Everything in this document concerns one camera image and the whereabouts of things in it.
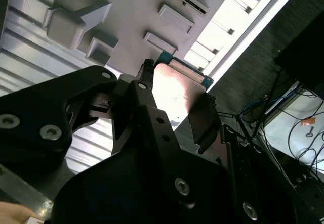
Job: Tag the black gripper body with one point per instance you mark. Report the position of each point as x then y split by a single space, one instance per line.
126 196

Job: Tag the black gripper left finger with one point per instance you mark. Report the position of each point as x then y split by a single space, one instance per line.
38 107

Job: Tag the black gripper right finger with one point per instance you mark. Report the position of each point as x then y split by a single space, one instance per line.
240 171

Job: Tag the silver CPU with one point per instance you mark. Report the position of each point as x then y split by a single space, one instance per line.
174 87

